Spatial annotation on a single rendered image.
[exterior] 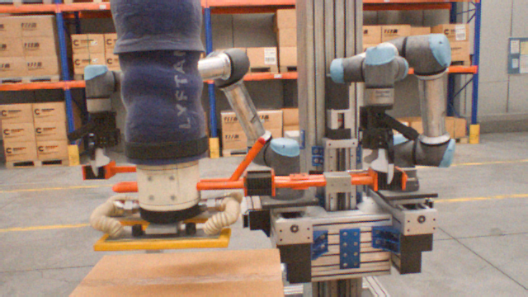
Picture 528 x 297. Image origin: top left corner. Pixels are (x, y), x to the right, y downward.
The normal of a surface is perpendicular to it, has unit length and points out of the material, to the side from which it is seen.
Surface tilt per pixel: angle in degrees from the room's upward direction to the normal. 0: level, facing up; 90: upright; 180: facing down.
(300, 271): 90
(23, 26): 91
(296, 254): 90
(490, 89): 90
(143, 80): 108
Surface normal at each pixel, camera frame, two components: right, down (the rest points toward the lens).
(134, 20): -0.34, 0.32
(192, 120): 0.78, -0.14
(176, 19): 0.64, 0.28
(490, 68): 0.09, 0.16
